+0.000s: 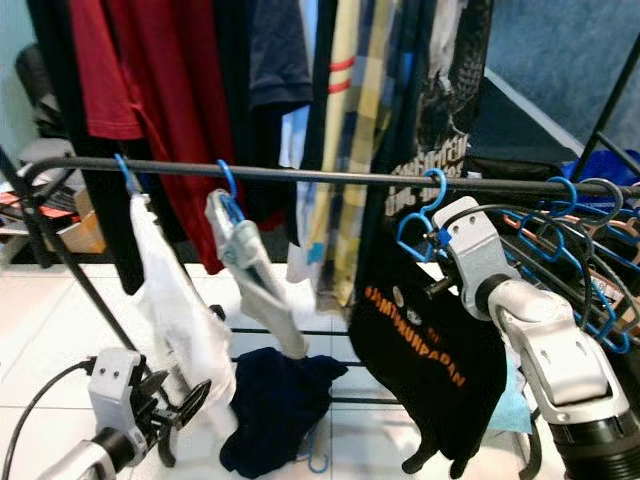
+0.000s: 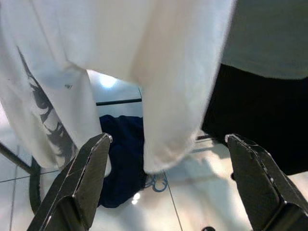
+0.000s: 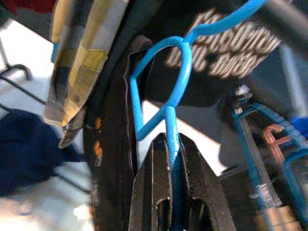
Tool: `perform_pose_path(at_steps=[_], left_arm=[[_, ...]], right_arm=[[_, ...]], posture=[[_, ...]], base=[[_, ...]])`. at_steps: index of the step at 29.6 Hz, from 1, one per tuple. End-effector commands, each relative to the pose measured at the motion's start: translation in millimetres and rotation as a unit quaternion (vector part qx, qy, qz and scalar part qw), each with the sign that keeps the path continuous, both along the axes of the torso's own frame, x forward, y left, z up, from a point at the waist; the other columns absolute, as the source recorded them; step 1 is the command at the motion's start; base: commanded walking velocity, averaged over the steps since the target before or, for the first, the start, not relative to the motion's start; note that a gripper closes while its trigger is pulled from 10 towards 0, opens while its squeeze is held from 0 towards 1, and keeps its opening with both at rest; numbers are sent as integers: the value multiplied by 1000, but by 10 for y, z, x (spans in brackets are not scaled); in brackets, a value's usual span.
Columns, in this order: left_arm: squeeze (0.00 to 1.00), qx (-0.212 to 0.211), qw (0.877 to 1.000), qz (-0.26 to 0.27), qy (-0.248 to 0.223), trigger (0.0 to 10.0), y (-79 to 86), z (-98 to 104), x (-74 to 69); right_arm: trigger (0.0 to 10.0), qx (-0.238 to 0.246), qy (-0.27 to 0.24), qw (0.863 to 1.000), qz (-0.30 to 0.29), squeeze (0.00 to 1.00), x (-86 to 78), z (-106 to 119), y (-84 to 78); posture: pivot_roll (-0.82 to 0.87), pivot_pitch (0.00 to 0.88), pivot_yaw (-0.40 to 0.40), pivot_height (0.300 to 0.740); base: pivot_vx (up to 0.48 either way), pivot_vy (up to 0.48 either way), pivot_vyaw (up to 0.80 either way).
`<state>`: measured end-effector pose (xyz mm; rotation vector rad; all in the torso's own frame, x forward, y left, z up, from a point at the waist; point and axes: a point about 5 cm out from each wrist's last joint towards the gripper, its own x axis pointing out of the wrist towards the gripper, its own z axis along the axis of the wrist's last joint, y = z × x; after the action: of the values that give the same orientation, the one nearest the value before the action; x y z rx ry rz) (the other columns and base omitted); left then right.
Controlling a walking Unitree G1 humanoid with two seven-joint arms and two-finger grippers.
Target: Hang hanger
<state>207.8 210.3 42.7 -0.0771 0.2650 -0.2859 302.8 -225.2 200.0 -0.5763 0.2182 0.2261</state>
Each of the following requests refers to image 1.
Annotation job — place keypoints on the black t-shirt orange print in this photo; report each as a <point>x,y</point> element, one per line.
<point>410,350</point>

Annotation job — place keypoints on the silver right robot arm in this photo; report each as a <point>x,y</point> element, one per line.
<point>560,370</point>

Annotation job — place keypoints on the white printed t-shirt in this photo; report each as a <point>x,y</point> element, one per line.
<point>180,310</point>

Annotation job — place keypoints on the dark navy garment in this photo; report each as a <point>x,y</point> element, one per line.
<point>280,410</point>

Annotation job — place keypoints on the grey garment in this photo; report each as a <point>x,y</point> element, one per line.
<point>260,270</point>

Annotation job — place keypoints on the teal cloth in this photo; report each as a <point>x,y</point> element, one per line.
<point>520,410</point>

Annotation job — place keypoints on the black metal clothes rack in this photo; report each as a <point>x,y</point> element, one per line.
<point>320,173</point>

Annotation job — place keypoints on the yellow plaid shirt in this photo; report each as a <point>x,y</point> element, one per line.
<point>360,120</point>

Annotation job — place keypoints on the black t-shirt white print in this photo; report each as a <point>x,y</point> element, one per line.
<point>445,100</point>

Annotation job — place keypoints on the light blue white shirt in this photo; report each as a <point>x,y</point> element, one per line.
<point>295,140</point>

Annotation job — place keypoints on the blue bag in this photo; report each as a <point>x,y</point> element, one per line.
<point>610,165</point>

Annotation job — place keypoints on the navy t-shirt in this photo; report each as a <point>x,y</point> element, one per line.
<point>280,50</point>

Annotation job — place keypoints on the long black hanging garment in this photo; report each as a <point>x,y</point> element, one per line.
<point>50,80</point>

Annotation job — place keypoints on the red shirt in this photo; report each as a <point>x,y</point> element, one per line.
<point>160,80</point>

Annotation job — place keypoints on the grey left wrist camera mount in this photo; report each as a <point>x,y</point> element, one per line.
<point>115,390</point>

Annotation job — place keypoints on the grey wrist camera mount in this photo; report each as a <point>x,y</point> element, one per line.
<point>115,390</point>
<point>470,240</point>

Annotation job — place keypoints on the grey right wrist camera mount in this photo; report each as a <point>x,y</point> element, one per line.
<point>470,240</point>

